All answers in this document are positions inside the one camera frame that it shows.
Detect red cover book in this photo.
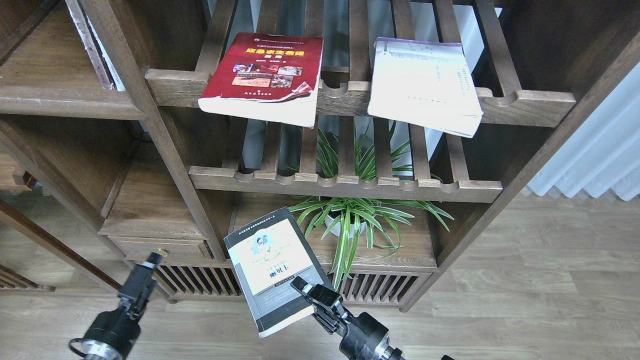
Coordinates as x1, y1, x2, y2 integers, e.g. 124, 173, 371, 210
198, 32, 323, 128

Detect upright white book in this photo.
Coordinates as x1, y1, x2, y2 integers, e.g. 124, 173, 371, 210
87, 18, 126, 92

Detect upright pale spine book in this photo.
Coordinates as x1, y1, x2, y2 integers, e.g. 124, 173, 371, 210
65, 0, 115, 90

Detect white purple cover book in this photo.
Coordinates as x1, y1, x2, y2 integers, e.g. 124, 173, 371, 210
367, 37, 483, 138

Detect white pleated curtain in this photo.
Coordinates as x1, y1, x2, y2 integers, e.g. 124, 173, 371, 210
527, 65, 640, 201

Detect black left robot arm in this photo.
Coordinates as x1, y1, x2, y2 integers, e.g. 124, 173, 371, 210
68, 251, 164, 360

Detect brass drawer knob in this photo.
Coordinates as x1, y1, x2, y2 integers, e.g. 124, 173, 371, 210
157, 247, 169, 257

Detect black yellow cover book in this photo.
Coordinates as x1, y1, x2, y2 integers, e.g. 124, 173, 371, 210
224, 207, 332, 338

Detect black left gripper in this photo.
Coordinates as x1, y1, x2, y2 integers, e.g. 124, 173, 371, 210
80, 251, 163, 360

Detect green spider plant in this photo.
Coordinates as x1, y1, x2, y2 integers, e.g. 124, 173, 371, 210
288, 130, 454, 290

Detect white plant pot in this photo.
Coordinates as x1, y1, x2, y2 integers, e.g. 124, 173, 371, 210
324, 210, 355, 239

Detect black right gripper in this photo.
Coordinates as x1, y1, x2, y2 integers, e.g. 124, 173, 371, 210
290, 276, 404, 360

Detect dark wooden side furniture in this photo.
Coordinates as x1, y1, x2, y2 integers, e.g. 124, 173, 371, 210
0, 150, 143, 307

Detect dark wooden bookshelf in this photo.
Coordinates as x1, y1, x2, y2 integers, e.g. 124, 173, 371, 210
1, 0, 639, 312

